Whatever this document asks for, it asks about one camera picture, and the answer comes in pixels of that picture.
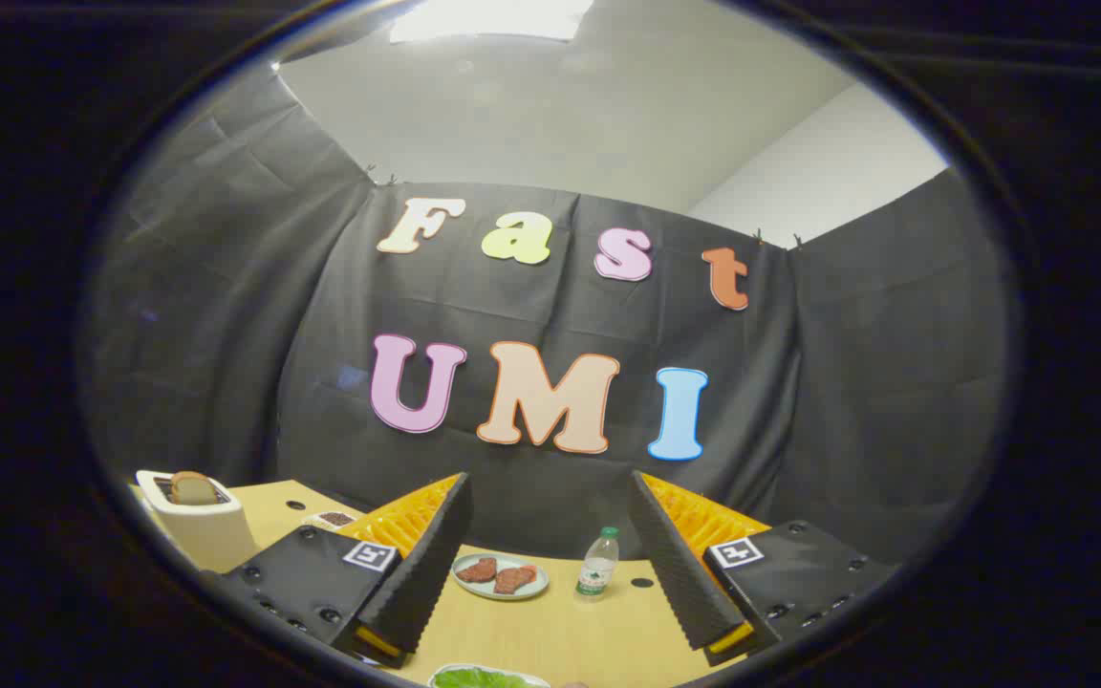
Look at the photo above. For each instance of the white divided dish with beans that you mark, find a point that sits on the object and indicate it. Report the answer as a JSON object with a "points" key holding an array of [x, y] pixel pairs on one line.
{"points": [[331, 520]]}

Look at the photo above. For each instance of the toasted bread slice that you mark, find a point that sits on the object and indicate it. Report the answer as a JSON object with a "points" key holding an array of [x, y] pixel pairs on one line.
{"points": [[193, 489]]}

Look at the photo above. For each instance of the green lettuce leaf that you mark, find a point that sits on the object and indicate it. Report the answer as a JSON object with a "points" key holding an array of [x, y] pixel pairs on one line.
{"points": [[479, 680]]}

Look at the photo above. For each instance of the clear water bottle green cap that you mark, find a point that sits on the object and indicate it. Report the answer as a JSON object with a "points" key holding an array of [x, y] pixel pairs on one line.
{"points": [[598, 569]]}

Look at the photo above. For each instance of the cream white toaster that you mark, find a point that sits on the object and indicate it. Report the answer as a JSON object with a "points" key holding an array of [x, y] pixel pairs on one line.
{"points": [[206, 535]]}

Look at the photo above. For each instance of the ceiling light panel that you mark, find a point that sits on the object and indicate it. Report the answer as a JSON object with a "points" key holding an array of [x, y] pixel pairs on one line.
{"points": [[488, 19]]}

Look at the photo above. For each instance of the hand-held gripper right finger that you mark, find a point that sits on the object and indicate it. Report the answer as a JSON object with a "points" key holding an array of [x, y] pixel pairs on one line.
{"points": [[680, 573]]}

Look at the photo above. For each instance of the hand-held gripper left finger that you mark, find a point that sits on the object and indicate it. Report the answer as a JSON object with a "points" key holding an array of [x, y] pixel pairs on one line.
{"points": [[426, 573]]}

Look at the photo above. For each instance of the white plate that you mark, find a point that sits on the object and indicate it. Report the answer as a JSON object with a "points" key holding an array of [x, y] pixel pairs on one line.
{"points": [[536, 680]]}

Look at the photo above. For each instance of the brown meat patty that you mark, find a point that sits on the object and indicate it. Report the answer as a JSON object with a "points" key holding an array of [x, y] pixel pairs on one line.
{"points": [[477, 570], [515, 579]]}

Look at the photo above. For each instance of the pale green oval plate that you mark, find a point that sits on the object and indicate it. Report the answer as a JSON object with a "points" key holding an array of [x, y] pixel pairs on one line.
{"points": [[543, 579]]}

